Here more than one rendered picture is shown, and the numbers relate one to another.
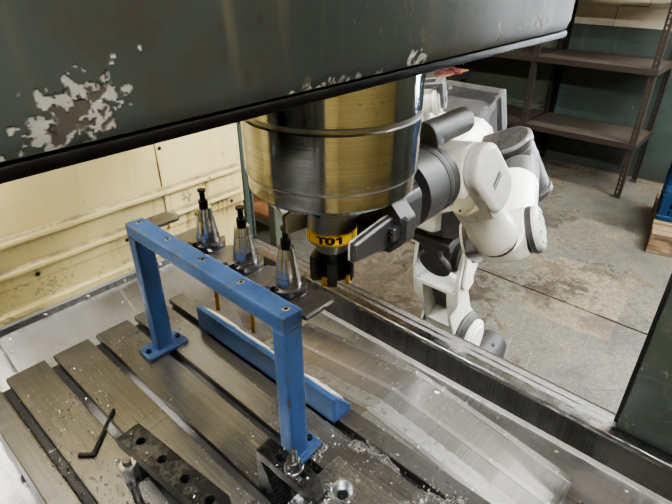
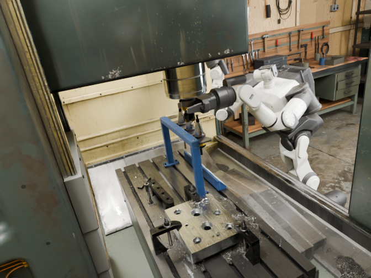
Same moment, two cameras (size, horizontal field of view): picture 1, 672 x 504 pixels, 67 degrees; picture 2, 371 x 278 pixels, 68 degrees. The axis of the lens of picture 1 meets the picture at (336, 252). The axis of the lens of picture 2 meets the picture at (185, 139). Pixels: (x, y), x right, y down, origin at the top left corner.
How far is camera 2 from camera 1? 64 cm
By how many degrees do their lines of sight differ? 25
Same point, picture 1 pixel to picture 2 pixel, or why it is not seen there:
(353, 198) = (181, 95)
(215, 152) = not seen: hidden behind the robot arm
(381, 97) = (184, 71)
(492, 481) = (285, 229)
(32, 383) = (130, 169)
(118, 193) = (165, 112)
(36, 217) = (138, 118)
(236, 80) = (137, 69)
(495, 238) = (263, 119)
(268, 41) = (142, 63)
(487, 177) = (245, 95)
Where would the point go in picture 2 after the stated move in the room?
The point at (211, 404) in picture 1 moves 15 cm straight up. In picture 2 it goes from (180, 180) to (176, 158)
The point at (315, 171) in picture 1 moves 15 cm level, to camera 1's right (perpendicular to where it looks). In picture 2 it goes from (172, 88) to (213, 87)
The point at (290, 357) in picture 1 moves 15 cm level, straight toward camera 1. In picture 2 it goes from (195, 156) to (186, 172)
